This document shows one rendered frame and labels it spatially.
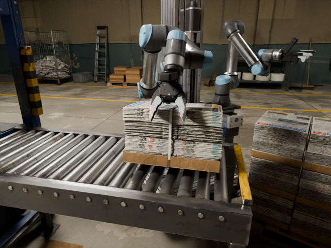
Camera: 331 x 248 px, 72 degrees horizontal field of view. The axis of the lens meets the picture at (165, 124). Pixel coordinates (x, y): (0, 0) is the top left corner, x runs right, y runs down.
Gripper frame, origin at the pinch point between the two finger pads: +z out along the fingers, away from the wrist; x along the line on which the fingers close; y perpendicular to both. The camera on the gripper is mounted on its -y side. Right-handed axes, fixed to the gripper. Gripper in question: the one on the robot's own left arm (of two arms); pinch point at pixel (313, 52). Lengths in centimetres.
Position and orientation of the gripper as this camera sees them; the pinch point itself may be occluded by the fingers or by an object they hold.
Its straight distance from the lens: 185.9
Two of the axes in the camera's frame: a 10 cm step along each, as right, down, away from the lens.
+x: -6.3, 3.8, -6.8
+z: 7.7, 2.1, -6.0
